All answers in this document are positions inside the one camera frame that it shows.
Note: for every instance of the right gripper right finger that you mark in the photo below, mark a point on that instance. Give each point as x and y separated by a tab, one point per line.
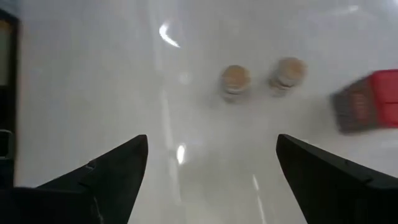
317	186

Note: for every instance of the smoked paprika tin red lid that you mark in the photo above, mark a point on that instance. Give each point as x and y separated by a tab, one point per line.
367	105

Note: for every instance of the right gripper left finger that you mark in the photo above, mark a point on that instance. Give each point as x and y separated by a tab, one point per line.
118	180

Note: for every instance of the glass spice jar cork lid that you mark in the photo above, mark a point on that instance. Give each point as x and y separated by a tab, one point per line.
287	75
235	81

